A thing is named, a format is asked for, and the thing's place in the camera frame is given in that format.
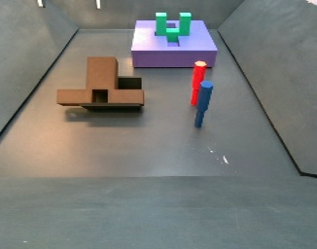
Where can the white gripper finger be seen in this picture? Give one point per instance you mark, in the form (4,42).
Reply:
(41,3)
(98,2)

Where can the brown T-shaped block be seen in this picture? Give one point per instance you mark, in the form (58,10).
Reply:
(102,76)

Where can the black angle fixture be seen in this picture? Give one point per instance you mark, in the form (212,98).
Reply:
(125,96)

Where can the purple base block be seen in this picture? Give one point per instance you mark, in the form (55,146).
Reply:
(153,52)

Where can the green U-shaped block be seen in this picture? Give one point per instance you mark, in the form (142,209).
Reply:
(173,32)

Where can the red peg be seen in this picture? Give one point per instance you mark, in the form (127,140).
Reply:
(200,67)

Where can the blue peg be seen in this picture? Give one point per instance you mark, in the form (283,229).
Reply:
(205,94)

